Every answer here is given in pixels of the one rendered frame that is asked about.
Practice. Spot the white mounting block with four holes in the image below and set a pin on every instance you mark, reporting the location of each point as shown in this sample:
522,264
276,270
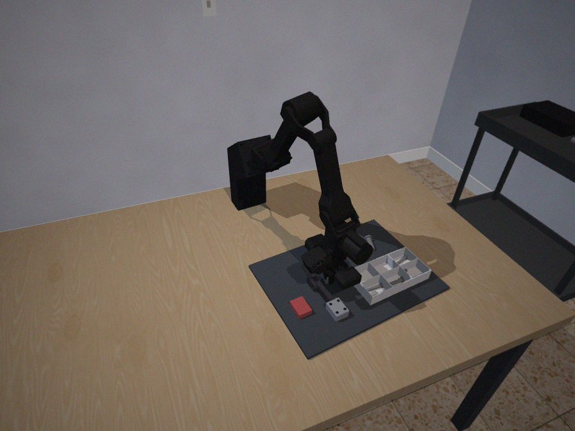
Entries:
337,309

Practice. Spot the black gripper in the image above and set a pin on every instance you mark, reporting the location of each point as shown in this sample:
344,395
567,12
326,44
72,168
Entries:
339,272

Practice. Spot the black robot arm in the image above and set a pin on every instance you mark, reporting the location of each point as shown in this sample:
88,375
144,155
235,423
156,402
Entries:
334,205

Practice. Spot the grey flat bar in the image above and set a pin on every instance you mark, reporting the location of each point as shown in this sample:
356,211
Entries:
324,293

